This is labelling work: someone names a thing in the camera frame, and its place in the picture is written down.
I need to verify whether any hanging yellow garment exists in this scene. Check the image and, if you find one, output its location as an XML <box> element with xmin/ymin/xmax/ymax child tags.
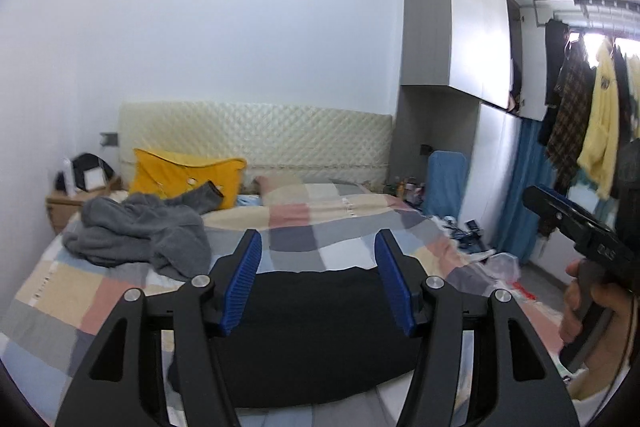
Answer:
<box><xmin>576</xmin><ymin>41</ymin><xmax>622</xmax><ymax>200</ymax></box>

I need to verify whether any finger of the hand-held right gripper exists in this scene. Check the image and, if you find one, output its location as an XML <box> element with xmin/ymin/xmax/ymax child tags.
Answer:
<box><xmin>522</xmin><ymin>184</ymin><xmax>576</xmax><ymax>235</ymax></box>

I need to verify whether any cream quilted headboard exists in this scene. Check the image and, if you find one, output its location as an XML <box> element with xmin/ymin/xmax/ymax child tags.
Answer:
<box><xmin>118</xmin><ymin>101</ymin><xmax>394</xmax><ymax>182</ymax></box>

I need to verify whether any blue curtain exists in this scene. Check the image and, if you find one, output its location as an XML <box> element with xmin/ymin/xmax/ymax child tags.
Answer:
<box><xmin>492</xmin><ymin>116</ymin><xmax>557</xmax><ymax>264</ymax></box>

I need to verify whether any grey fleece garment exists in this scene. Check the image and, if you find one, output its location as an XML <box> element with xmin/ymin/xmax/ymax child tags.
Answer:
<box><xmin>62</xmin><ymin>181</ymin><xmax>224</xmax><ymax>283</ymax></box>

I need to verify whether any checked bed blanket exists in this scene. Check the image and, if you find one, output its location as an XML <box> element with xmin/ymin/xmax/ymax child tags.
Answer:
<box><xmin>0</xmin><ymin>179</ymin><xmax>571</xmax><ymax>427</ymax></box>

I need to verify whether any group of cosmetic bottles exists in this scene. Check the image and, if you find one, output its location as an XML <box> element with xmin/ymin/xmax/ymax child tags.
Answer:
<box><xmin>387</xmin><ymin>176</ymin><xmax>427</xmax><ymax>204</ymax></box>

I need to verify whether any white plastic bag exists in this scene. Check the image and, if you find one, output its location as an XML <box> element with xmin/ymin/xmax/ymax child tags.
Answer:
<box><xmin>486</xmin><ymin>252</ymin><xmax>522</xmax><ymax>284</ymax></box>

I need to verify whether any grey white wardrobe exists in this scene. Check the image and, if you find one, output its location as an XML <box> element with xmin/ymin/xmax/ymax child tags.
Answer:
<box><xmin>399</xmin><ymin>0</ymin><xmax>547</xmax><ymax>254</ymax></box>

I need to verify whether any person's right hand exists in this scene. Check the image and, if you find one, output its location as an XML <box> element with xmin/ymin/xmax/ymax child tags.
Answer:
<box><xmin>558</xmin><ymin>258</ymin><xmax>640</xmax><ymax>404</ymax></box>

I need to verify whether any checked pillow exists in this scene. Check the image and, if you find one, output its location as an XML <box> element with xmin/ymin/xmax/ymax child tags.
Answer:
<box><xmin>254</xmin><ymin>173</ymin><xmax>373</xmax><ymax>208</ymax></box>

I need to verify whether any black jacket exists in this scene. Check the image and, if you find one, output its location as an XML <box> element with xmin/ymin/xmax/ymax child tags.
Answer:
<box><xmin>167</xmin><ymin>266</ymin><xmax>432</xmax><ymax>410</ymax></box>

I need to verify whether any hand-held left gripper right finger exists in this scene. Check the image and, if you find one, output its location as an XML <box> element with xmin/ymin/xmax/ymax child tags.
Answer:
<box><xmin>374</xmin><ymin>228</ymin><xmax>581</xmax><ymax>427</ymax></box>

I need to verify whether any yellow pillow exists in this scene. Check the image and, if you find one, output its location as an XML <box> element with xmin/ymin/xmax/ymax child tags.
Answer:
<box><xmin>131</xmin><ymin>148</ymin><xmax>248</xmax><ymax>210</ymax></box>

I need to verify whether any wooden nightstand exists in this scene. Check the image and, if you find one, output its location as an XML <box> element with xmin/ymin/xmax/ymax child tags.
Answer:
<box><xmin>46</xmin><ymin>176</ymin><xmax>124</xmax><ymax>236</ymax></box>

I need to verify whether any hanging black garment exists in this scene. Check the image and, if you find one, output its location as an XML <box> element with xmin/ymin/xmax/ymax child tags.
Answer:
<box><xmin>538</xmin><ymin>19</ymin><xmax>572</xmax><ymax>148</ymax></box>

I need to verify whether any hanging brown plaid garment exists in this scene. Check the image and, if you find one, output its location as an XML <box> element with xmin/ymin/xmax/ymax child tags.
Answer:
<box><xmin>544</xmin><ymin>38</ymin><xmax>599</xmax><ymax>198</ymax></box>

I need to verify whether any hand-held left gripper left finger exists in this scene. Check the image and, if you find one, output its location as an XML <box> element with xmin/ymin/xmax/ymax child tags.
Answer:
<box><xmin>55</xmin><ymin>229</ymin><xmax>263</xmax><ymax>427</ymax></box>

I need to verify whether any black bag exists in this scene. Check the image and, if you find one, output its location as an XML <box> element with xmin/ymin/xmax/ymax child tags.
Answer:
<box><xmin>55</xmin><ymin>153</ymin><xmax>119</xmax><ymax>196</ymax></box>

